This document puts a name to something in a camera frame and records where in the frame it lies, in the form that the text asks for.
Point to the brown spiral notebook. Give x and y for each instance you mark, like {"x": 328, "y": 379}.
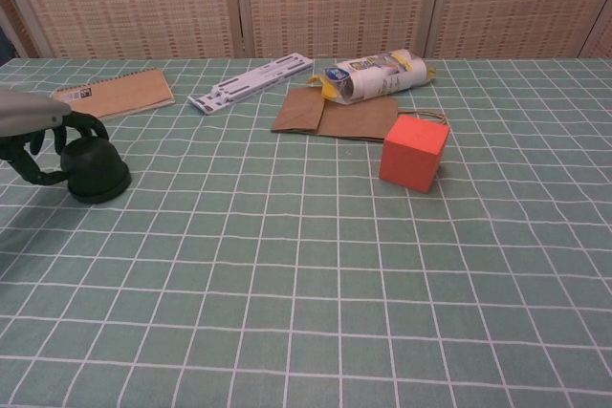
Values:
{"x": 124, "y": 92}

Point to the dark green dome object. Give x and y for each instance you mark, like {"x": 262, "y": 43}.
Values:
{"x": 95, "y": 169}

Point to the green checked tablecloth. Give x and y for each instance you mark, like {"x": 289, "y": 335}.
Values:
{"x": 287, "y": 284}

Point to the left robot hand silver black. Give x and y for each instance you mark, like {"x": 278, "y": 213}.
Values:
{"x": 24, "y": 114}

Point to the white folding laptop stand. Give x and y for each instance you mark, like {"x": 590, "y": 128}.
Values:
{"x": 248, "y": 83}

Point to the bamboo screen panel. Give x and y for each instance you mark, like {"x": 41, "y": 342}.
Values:
{"x": 134, "y": 2}
{"x": 21, "y": 30}
{"x": 516, "y": 2}
{"x": 600, "y": 42}
{"x": 339, "y": 2}

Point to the brown paper bag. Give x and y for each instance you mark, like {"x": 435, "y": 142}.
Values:
{"x": 354, "y": 123}

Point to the orange cube block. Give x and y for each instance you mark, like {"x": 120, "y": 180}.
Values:
{"x": 406, "y": 159}

